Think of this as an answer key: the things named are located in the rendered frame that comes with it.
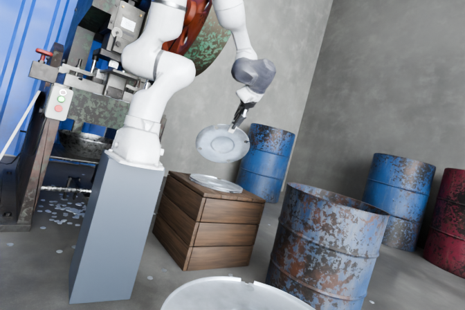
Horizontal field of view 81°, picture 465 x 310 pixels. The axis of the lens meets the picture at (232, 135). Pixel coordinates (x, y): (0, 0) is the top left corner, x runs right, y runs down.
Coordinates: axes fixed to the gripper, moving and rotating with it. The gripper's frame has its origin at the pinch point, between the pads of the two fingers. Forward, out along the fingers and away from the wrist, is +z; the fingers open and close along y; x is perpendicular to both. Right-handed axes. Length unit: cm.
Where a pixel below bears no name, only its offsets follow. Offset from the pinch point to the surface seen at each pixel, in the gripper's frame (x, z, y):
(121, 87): 58, 14, 18
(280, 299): 5, -40, -86
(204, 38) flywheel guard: 26, -16, 44
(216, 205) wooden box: -0.7, 16.7, -35.6
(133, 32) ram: 63, -2, 46
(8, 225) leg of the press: 78, 46, -50
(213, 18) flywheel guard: 25, -27, 48
